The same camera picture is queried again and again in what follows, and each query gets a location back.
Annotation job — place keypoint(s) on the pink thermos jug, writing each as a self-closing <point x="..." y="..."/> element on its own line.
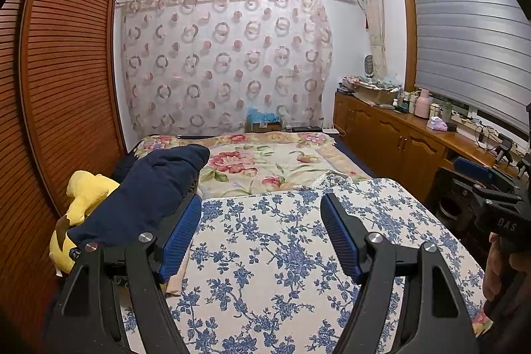
<point x="422" y="105"/>

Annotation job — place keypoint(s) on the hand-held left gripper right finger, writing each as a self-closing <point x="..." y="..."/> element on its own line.
<point x="342" y="238"/>

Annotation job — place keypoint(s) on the grey window blind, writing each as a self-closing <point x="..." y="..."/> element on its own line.
<point x="468" y="39"/>

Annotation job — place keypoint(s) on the person's right hand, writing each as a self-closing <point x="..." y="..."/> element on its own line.
<point x="495" y="271"/>

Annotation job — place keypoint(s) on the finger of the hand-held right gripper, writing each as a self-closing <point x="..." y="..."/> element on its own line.
<point x="473" y="167"/>

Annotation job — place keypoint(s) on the purple tissue pack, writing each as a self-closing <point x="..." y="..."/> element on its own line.
<point x="436" y="124"/>

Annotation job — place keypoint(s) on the navy printed t-shirt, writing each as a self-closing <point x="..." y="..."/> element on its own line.
<point x="149" y="192"/>

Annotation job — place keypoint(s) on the beige cloth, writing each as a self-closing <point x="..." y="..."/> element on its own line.
<point x="176" y="288"/>

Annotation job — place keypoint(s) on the yellow plush toy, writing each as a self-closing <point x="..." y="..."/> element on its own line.
<point x="87" y="188"/>

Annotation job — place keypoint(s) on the blue bag on box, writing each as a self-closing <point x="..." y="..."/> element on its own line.
<point x="261" y="115"/>

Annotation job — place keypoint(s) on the beige tied curtain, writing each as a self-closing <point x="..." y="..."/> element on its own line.
<point x="373" y="14"/>

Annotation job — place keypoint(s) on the small black tripod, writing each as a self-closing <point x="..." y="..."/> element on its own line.
<point x="505" y="148"/>

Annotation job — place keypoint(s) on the blue floral bed sheet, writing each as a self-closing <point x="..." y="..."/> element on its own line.
<point x="269" y="254"/>

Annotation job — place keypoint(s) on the open cardboard box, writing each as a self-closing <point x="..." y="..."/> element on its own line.
<point x="375" y="93"/>

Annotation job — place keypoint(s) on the pink floral blanket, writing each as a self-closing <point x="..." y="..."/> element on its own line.
<point x="257" y="163"/>

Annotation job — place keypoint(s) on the wooden louvered wardrobe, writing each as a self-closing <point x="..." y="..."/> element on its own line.
<point x="62" y="80"/>

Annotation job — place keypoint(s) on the wooden sideboard cabinet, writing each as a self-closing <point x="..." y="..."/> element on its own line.
<point x="394" y="134"/>

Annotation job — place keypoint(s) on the small white fan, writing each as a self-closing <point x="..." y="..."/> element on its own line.
<point x="369" y="65"/>

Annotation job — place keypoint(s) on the small cardboard box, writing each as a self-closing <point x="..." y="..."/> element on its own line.
<point x="265" y="126"/>

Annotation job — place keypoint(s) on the sheer circle-print curtain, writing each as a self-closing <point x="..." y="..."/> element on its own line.
<point x="224" y="63"/>

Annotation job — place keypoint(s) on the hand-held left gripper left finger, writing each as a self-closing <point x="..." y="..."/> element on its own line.
<point x="180" y="238"/>

